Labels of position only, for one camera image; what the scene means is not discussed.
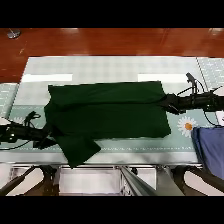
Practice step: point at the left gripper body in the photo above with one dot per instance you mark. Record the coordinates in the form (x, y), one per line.
(45, 138)

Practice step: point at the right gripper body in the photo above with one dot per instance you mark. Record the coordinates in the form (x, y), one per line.
(173, 101)

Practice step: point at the dark green T-shirt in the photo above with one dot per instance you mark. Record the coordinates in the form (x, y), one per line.
(106, 110)

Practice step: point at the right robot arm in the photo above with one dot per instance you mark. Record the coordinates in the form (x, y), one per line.
(206, 100)

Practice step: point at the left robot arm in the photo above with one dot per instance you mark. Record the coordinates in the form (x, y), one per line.
(16, 131)

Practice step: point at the blue garment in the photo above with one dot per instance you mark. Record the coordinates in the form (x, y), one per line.
(211, 150)

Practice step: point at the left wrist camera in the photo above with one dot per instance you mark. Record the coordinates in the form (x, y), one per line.
(31, 117)

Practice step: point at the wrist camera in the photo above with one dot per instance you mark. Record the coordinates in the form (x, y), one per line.
(191, 80)
(31, 117)

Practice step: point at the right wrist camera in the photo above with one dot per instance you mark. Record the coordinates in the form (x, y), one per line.
(191, 80)

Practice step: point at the silver frame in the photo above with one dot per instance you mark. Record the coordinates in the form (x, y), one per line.
(140, 186)

